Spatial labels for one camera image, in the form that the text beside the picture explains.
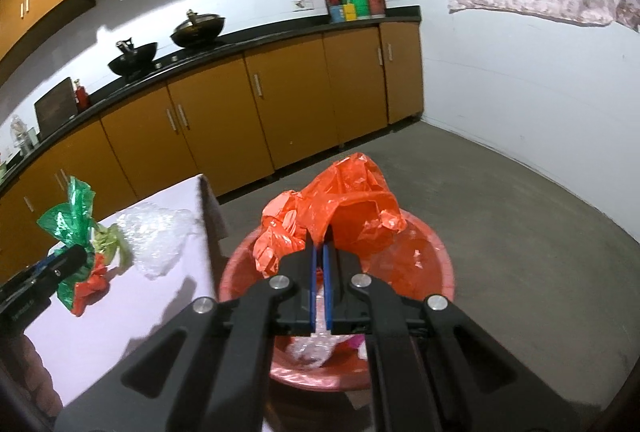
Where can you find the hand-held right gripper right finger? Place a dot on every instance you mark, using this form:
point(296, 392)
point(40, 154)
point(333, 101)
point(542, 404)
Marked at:
point(327, 292)

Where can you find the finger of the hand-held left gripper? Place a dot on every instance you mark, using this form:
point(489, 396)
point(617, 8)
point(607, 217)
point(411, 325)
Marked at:
point(70, 262)

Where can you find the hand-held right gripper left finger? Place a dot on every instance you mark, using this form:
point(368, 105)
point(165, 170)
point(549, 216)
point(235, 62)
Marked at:
point(312, 292)

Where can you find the magenta plastic bag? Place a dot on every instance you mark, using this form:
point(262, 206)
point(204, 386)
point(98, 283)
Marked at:
point(357, 343)

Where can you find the orange plastic bag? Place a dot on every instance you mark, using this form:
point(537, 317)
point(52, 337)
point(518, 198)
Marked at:
point(92, 284)
point(345, 192)

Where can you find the orange basket with red liner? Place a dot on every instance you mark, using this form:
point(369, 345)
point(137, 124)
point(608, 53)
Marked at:
point(430, 272)

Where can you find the person's left hand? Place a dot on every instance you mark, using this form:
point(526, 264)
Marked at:
point(40, 372)

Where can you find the light green plastic bag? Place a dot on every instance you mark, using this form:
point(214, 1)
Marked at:
point(107, 237)

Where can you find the large bubble wrap sheet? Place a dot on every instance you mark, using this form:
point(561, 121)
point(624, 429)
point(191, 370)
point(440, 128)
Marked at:
point(155, 237)

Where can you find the white cloth covered table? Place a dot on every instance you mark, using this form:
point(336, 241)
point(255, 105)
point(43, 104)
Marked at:
point(150, 312)

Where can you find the glass jar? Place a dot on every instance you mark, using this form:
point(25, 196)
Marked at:
point(20, 132)

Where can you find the dark cutting board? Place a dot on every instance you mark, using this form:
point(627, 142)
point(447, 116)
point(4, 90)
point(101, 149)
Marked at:
point(55, 107)

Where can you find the red bottle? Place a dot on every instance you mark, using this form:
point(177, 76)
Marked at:
point(81, 97)

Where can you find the wooden lower cabinets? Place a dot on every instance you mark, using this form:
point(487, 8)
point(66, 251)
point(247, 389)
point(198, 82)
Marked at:
point(290, 102)

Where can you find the black open wok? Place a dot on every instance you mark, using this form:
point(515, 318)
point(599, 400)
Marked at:
point(132, 62)

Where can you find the black gas stove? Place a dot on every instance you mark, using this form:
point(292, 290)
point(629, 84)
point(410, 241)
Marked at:
point(170, 60)

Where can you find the black wok with lid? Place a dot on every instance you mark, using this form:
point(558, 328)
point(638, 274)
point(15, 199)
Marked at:
point(197, 32)

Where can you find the black kitchen countertop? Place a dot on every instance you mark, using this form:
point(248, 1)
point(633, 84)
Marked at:
point(280, 28)

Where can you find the blue box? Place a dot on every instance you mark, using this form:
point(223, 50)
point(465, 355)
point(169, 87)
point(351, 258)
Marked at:
point(336, 14)

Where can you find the yellow box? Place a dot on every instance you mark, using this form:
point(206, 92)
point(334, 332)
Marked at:
point(349, 12)

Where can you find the green box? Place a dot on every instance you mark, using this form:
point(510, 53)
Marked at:
point(357, 2)

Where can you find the white wall socket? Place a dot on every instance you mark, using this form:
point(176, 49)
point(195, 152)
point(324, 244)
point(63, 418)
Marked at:
point(302, 5)

